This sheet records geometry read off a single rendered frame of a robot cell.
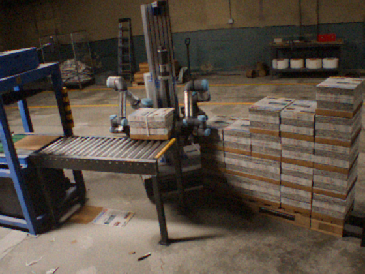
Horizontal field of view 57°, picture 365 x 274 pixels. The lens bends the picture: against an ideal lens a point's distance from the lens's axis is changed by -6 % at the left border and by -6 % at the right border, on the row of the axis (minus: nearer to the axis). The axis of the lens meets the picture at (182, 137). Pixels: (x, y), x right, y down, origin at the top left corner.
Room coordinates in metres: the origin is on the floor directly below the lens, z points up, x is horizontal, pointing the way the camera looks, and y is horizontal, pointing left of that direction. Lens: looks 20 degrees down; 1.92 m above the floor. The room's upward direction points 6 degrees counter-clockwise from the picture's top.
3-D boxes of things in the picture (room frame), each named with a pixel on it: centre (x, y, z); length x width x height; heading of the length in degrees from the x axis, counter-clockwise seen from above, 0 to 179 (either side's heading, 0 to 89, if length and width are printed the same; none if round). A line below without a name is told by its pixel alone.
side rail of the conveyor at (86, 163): (2.81, 0.85, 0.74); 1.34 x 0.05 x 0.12; 69
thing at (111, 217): (3.07, 0.79, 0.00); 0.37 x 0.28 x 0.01; 69
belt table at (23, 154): (3.42, 1.71, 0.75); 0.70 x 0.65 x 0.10; 69
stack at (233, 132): (3.02, -0.72, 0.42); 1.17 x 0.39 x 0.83; 49
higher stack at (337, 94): (2.55, -1.27, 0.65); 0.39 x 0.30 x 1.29; 139
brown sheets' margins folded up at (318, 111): (2.55, -1.27, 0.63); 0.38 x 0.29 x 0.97; 139
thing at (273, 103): (2.94, -0.83, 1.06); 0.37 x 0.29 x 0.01; 139
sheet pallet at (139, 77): (9.81, 0.51, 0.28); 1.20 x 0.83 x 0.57; 69
